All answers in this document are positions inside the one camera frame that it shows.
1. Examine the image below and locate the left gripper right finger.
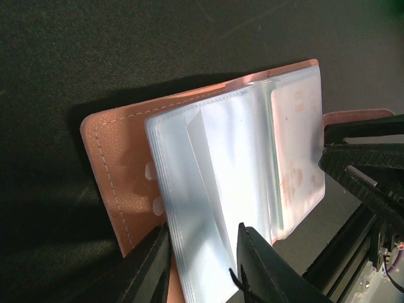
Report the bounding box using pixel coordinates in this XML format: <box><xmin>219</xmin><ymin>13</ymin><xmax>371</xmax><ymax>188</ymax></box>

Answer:
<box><xmin>229</xmin><ymin>223</ymin><xmax>330</xmax><ymax>302</ymax></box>

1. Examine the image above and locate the white VIP floral card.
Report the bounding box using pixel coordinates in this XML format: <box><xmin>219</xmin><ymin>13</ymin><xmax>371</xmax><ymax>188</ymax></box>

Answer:
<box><xmin>270</xmin><ymin>68</ymin><xmax>325</xmax><ymax>237</ymax></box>

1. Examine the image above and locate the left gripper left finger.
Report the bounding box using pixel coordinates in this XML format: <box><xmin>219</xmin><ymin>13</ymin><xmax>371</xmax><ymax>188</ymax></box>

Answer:
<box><xmin>121</xmin><ymin>223</ymin><xmax>171</xmax><ymax>302</ymax></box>

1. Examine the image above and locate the brown leather card holder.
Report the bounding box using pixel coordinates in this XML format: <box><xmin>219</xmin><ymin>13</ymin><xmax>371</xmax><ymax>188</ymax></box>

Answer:
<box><xmin>80</xmin><ymin>59</ymin><xmax>391</xmax><ymax>302</ymax></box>

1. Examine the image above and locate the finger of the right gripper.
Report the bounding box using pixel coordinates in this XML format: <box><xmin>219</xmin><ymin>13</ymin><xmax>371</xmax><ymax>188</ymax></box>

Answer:
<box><xmin>319</xmin><ymin>143</ymin><xmax>403</xmax><ymax>227</ymax></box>
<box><xmin>324</xmin><ymin>114</ymin><xmax>403</xmax><ymax>144</ymax></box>

